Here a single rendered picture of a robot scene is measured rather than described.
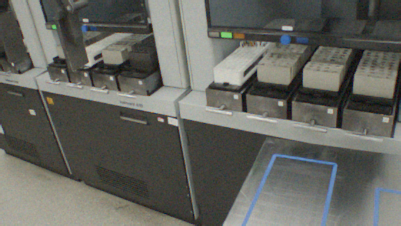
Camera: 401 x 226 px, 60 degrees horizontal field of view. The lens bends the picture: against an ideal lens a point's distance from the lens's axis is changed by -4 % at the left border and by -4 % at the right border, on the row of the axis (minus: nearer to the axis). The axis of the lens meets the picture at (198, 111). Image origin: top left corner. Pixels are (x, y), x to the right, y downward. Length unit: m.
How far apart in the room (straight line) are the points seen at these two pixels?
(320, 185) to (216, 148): 0.64
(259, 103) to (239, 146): 0.21
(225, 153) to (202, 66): 0.33
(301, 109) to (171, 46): 0.54
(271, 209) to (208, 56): 0.70
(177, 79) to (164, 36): 0.18
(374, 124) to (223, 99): 0.48
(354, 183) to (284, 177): 0.14
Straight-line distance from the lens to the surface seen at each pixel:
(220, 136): 1.32
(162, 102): 1.39
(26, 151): 2.49
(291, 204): 0.75
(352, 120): 1.11
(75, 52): 0.48
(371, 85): 1.14
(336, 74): 1.14
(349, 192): 0.79
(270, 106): 1.16
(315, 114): 1.13
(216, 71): 1.24
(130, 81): 1.44
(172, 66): 1.40
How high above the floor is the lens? 1.35
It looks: 29 degrees down
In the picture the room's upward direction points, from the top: 8 degrees counter-clockwise
